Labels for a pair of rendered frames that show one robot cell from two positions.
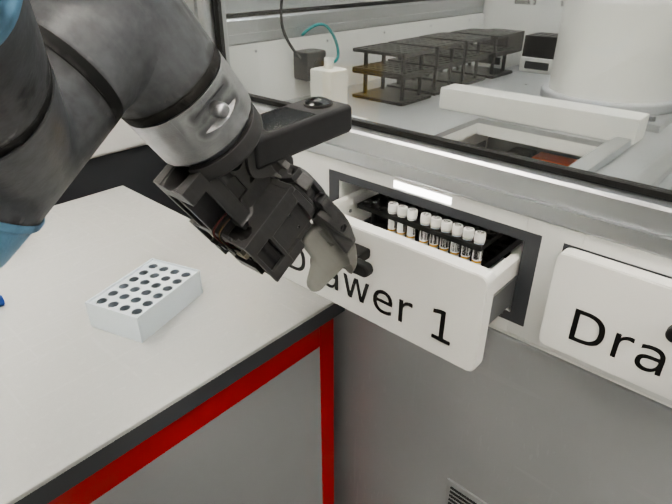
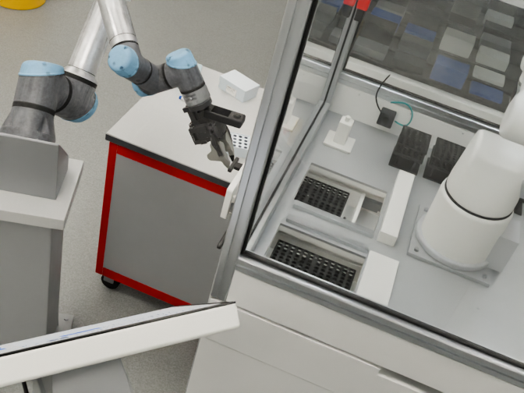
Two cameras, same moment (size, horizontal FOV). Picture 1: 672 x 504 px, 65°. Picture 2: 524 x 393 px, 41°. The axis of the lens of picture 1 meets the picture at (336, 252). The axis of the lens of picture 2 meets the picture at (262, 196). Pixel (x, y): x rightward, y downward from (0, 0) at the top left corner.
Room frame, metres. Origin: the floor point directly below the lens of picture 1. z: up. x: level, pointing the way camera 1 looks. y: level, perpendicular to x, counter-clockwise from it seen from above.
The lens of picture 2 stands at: (-0.38, -1.47, 2.16)
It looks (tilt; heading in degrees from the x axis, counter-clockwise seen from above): 38 degrees down; 56
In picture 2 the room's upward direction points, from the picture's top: 16 degrees clockwise
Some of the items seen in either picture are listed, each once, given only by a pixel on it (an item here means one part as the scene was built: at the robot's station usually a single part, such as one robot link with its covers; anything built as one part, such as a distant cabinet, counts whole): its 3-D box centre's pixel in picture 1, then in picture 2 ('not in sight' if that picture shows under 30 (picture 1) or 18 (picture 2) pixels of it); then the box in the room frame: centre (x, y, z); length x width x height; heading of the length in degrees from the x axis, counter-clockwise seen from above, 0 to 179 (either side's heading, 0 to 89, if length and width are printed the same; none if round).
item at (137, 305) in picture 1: (147, 297); (231, 143); (0.59, 0.25, 0.78); 0.12 x 0.08 x 0.04; 156
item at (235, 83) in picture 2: not in sight; (238, 86); (0.75, 0.59, 0.79); 0.13 x 0.09 x 0.05; 118
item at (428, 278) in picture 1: (365, 271); (243, 178); (0.50, -0.03, 0.87); 0.29 x 0.02 x 0.11; 48
